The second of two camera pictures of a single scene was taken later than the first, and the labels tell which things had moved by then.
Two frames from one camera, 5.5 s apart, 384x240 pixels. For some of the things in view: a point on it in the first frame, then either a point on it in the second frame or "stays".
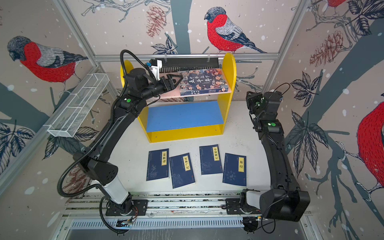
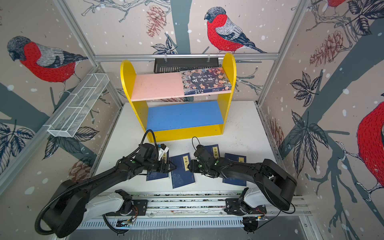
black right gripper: x=251 y=101 -> x=193 y=166
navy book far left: x=158 y=164 stays
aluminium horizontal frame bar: x=181 y=56 stays
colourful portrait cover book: x=203 y=81 stays
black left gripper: x=170 y=84 -> x=166 y=168
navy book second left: x=181 y=170 stays
